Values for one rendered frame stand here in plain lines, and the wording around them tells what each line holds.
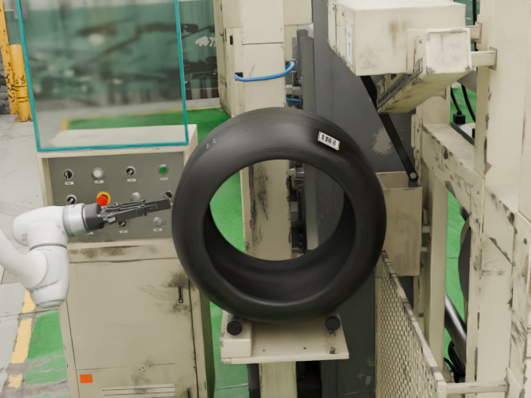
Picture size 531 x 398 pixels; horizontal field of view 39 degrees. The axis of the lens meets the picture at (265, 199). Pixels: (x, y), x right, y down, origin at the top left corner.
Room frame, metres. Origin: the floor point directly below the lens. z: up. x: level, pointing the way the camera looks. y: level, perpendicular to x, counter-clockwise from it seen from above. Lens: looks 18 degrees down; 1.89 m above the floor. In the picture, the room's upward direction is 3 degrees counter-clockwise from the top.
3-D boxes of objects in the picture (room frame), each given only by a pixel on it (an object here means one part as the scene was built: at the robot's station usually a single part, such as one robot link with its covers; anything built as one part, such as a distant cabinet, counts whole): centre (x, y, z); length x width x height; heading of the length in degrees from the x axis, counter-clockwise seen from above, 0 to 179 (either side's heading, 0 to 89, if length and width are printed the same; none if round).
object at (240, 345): (2.11, 0.11, 0.84); 0.36 x 0.09 x 0.06; 0
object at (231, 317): (2.10, 0.11, 0.90); 0.35 x 0.05 x 0.05; 0
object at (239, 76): (2.36, -0.01, 1.56); 0.19 x 0.19 x 0.06; 0
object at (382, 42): (1.98, -0.33, 1.71); 0.61 x 0.25 x 0.15; 0
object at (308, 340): (2.11, -0.03, 0.80); 0.37 x 0.36 x 0.02; 90
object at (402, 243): (2.32, -0.41, 1.05); 0.20 x 0.15 x 0.30; 0
